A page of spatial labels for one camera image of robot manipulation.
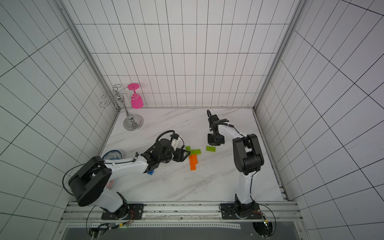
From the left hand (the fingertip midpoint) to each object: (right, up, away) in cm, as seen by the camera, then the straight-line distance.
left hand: (185, 154), depth 86 cm
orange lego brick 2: (+6, -5, +4) cm, 9 cm away
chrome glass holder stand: (-42, +18, +25) cm, 52 cm away
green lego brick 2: (+7, 0, +7) cm, 10 cm away
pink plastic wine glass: (-36, +34, +20) cm, 54 cm away
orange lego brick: (+3, -4, +4) cm, 6 cm away
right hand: (+19, +6, +12) cm, 23 cm away
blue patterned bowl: (-45, -2, +4) cm, 45 cm away
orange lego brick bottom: (+5, -8, +2) cm, 10 cm away
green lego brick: (+16, +2, +9) cm, 19 cm away
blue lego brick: (-20, -10, -1) cm, 23 cm away
